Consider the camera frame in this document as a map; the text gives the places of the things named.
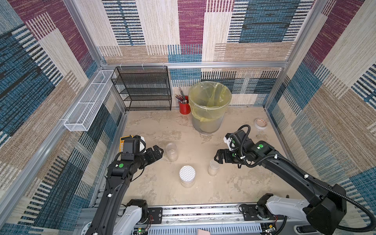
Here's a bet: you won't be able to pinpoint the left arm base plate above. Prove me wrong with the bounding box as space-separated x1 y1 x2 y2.
121 207 163 226

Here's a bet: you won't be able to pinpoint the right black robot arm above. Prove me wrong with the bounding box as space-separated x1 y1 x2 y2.
214 124 376 235

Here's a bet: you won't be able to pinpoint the aluminium front rail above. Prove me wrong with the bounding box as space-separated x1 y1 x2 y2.
73 202 335 235

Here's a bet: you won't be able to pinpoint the tape roll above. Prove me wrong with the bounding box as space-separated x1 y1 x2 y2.
254 118 268 130

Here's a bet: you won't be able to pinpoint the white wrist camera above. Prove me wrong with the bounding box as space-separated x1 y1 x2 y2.
119 135 146 161
223 133 239 151

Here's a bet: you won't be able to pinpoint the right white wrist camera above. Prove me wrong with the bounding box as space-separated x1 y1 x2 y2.
223 133 239 151

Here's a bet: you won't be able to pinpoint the red pen holder cup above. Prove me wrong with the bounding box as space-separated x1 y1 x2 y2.
179 96 191 115

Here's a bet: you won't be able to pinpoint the pens in red cup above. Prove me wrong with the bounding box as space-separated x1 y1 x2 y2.
175 87 189 104

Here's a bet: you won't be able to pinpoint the yellow calculator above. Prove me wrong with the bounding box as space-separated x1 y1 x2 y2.
119 135 133 148

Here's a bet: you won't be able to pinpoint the empty clear plastic jar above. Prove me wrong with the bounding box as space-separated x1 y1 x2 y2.
166 143 178 162

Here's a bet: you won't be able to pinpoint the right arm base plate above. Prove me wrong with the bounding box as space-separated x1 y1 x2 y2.
238 204 285 221

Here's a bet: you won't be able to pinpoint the black wire mesh shelf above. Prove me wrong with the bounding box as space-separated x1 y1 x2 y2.
112 66 172 112

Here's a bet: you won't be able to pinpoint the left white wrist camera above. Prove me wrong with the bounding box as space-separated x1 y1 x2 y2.
119 135 146 161

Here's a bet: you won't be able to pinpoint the jar with patterned white lid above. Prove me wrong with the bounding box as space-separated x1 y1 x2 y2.
179 165 196 188

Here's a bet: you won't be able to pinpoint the white wire mesh basket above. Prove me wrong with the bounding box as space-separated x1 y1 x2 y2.
64 70 114 132

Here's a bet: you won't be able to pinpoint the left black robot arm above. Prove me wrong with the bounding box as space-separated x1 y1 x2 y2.
86 146 164 235

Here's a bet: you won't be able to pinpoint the small jar with rice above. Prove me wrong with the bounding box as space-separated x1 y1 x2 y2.
208 160 220 176

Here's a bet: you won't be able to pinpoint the bin with yellow bag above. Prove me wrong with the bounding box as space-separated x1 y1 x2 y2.
189 81 232 134

